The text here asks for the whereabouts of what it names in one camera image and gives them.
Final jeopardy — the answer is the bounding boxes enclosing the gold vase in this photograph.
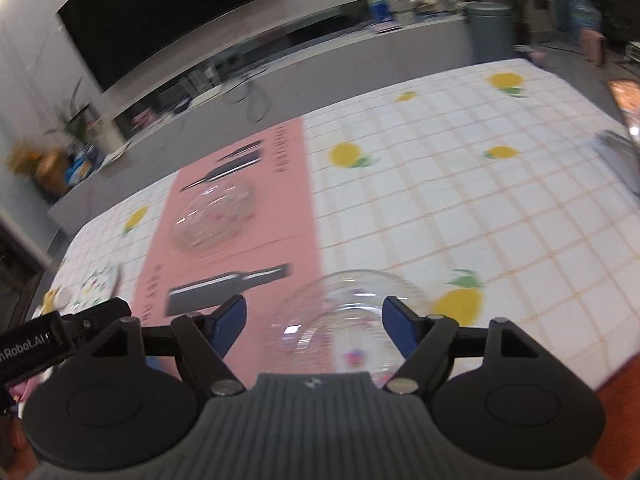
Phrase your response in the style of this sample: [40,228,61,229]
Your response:
[32,150,72,197]

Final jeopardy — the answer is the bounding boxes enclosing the blue snack bags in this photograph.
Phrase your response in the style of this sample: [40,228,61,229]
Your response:
[64,152,97,184]

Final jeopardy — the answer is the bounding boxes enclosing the blue water jug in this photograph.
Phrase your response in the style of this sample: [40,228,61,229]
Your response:
[570,0,604,32]

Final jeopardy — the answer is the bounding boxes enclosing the grey pedal trash bin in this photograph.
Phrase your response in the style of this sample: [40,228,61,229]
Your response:
[465,2,514,67]

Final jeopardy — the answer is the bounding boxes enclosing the black cable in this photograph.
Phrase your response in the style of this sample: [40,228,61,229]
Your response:
[235,72,273,123]

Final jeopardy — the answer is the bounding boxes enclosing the green leafy potted plant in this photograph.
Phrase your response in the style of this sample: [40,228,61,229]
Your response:
[47,80,101,146]

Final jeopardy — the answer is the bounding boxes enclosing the black television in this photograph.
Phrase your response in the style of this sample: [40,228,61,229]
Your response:
[56,0,281,93]

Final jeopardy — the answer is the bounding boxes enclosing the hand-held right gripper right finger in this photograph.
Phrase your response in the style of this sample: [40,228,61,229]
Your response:
[382,295,546,396]

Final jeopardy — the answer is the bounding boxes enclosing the clear flowered glass plate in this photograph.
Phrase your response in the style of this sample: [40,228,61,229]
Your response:
[167,172,256,256]
[272,270,436,391]

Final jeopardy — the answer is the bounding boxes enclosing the checked lemon print tablecloth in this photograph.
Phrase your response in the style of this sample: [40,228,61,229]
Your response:
[30,57,640,396]

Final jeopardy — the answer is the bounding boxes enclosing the white fruit print plate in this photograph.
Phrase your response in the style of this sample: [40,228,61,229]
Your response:
[65,265,123,311]

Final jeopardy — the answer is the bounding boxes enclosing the blue steel bowl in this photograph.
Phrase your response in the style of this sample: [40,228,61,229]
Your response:
[592,129,640,188]

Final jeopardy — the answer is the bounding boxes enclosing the marble television console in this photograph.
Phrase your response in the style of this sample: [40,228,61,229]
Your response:
[47,10,476,221]

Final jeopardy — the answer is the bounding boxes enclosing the pink bottle print table runner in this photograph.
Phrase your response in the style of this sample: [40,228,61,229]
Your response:
[132,117,336,376]

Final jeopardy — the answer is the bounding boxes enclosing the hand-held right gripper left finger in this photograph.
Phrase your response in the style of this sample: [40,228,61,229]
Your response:
[90,294,248,397]

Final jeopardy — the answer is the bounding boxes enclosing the dried flower bunch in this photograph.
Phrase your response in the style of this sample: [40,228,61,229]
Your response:
[6,139,42,177]

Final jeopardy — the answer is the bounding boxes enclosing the white printed jar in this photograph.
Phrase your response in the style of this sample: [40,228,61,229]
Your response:
[97,120,124,157]

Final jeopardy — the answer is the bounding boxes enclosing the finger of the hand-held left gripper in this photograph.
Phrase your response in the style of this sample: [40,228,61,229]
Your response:
[61,296,133,357]

